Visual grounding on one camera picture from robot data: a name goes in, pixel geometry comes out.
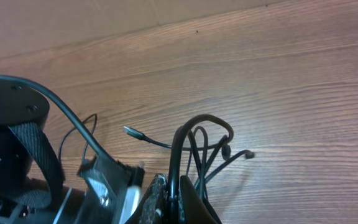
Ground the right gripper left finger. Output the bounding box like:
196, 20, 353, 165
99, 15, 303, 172
126, 174, 167, 224

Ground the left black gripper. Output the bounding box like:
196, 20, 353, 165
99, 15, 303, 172
52, 156, 145, 224

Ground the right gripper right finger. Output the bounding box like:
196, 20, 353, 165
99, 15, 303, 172
180, 175, 222, 224

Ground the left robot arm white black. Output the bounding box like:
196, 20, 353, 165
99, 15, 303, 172
0, 75, 144, 223

